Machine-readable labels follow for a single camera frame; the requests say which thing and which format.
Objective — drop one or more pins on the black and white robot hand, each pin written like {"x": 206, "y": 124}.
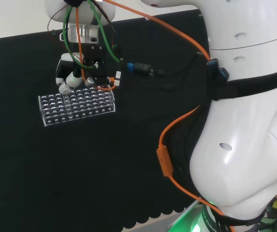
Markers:
{"x": 97, "y": 70}

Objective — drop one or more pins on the clear glass test tube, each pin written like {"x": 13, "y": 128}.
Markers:
{"x": 68, "y": 106}

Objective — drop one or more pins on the clear plastic test tube rack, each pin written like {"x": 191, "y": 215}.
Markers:
{"x": 92, "y": 106}

